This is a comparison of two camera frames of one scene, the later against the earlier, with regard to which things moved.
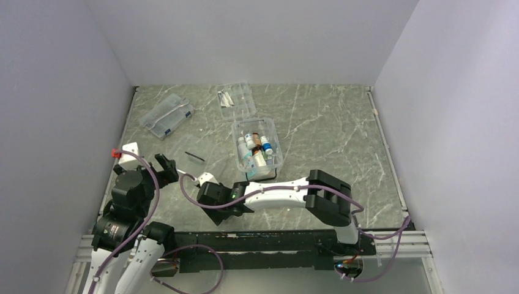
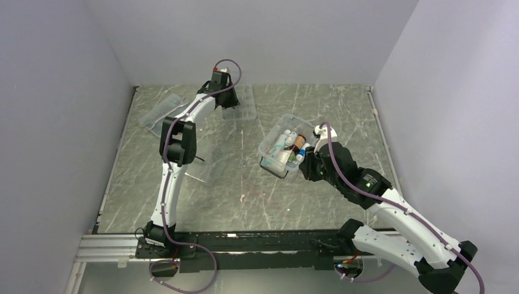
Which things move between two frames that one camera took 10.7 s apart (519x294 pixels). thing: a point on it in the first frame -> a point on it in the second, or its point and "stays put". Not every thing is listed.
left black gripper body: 166,175 -> 231,100
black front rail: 297,250 stays put
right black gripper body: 218,215 -> 315,169
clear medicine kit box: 257,148 -> 281,149
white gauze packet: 259,158 -> 284,157
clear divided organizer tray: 235,101 stays put
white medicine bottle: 242,147 -> 280,142
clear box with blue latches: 168,116 stays put
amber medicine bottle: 256,143 -> 298,141
